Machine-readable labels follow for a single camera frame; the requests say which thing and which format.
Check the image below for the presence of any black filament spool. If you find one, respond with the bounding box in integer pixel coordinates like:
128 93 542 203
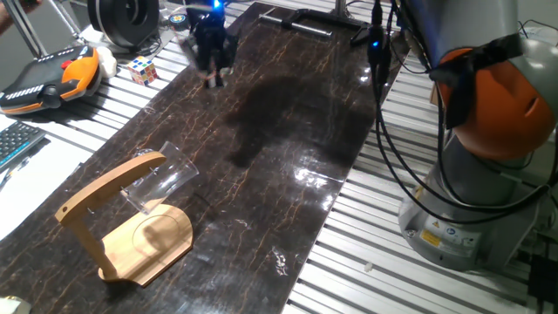
86 0 160 49

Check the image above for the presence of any black cable plug blue light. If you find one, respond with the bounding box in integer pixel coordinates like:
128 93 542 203
367 0 392 86

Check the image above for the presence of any silver aluminium frame post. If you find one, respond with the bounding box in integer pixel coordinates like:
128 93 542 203
2 0 49 60

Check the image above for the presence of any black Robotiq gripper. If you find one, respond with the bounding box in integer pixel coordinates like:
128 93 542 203
191 8 240 89

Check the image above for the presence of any person's forearm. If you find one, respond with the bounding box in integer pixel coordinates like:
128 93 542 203
0 2 27 36

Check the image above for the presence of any wooden cup rack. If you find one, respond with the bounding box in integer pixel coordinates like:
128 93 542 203
54 151 194 288

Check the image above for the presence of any dark marble pattern mat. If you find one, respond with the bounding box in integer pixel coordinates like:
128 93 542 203
0 2 400 314

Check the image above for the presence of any white rounded object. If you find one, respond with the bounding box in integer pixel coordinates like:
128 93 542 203
96 45 119 79

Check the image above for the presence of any silver metal rod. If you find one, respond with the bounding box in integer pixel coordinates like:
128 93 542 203
259 12 333 38

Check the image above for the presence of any Rubik's cube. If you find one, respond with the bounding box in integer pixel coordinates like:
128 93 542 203
126 55 159 86

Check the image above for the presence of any white paper sheet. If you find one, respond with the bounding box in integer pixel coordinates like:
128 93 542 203
0 115 95 241

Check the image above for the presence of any small pale packet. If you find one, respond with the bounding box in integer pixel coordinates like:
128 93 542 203
0 296 32 314

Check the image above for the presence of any black cable strap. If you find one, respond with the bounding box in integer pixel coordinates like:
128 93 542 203
429 32 524 130

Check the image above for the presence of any brown cardboard box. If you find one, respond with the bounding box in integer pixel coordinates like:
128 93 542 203
429 82 442 110

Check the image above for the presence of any black computer keyboard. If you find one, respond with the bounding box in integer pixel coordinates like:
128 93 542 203
0 120 47 174

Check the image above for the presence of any clear glass cup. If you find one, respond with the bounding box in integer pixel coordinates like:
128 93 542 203
120 140 201 215

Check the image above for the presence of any small blue yellow tape roll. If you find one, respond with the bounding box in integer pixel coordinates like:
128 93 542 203
168 12 190 31

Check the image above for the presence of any black metal bar frame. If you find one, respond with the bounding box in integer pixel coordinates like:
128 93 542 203
281 8 375 48

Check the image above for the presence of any orange black teach pendant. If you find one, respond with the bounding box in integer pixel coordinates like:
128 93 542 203
0 44 102 116

